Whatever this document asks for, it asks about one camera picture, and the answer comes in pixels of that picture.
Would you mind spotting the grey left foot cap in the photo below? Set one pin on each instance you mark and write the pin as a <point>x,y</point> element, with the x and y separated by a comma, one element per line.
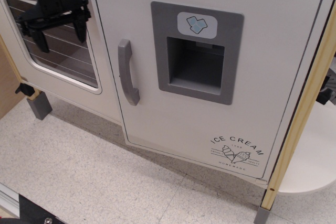
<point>40,106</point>

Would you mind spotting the black clamp at right edge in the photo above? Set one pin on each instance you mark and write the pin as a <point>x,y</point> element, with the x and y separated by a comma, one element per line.
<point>327,91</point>

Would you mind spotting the light wooden right post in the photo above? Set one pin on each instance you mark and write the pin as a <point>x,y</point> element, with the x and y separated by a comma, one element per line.
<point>316,75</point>

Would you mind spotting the grey fridge door handle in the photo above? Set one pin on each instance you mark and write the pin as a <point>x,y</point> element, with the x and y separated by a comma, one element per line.
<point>124,55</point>

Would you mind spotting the white oven door with window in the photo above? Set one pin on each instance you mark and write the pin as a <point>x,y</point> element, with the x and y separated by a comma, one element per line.
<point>68,62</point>

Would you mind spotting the silver aluminium rail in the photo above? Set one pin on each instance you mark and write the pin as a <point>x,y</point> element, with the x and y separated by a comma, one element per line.
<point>9,201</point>

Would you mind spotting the grey ice dispenser panel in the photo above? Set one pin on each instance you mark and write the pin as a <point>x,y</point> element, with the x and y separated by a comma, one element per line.
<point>197,50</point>

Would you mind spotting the white toy fridge door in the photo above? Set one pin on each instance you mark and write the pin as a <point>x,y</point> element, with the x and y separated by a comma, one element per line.
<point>244,138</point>

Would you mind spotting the light wooden left panel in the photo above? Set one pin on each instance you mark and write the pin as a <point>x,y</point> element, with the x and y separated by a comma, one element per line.
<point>9,82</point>

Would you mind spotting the black knob on left post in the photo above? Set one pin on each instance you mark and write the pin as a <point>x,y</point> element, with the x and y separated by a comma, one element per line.
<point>27,90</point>

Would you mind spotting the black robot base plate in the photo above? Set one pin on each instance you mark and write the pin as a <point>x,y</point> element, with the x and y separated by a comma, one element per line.
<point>33,213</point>

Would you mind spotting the white round table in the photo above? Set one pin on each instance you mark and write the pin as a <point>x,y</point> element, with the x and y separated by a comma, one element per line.
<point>312,166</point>

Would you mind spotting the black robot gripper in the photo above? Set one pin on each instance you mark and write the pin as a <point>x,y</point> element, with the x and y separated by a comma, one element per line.
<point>47,14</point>

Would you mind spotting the white toy kitchen cabinet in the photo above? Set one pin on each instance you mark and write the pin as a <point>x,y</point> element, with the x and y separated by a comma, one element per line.
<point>107,104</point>

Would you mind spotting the grey foot cap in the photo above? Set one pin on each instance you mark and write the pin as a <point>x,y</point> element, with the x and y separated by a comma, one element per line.
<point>262,215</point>
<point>40,106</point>

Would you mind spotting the grey right foot cap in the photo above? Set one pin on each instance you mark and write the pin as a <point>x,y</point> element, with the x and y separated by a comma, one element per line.
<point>262,215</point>

